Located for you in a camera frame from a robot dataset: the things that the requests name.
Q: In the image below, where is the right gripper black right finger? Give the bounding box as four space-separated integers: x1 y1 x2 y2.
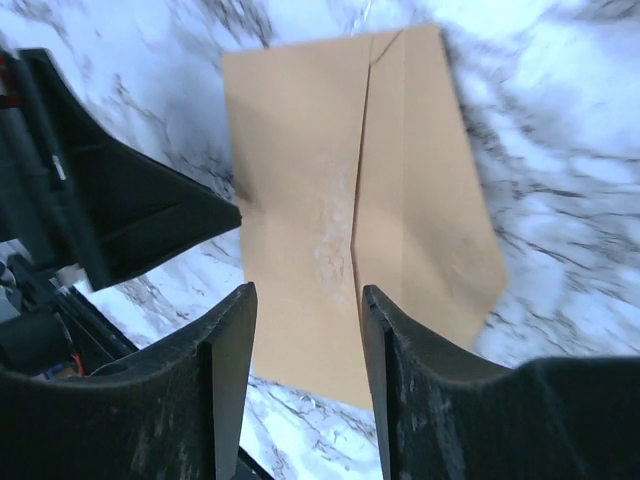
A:
361 285 639 479

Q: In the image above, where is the brown paper envelope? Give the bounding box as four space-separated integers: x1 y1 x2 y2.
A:
223 24 506 409

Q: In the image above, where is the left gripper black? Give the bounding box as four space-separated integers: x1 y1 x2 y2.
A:
1 48 241 375

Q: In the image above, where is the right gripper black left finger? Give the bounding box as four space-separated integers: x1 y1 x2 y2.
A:
1 283 258 479

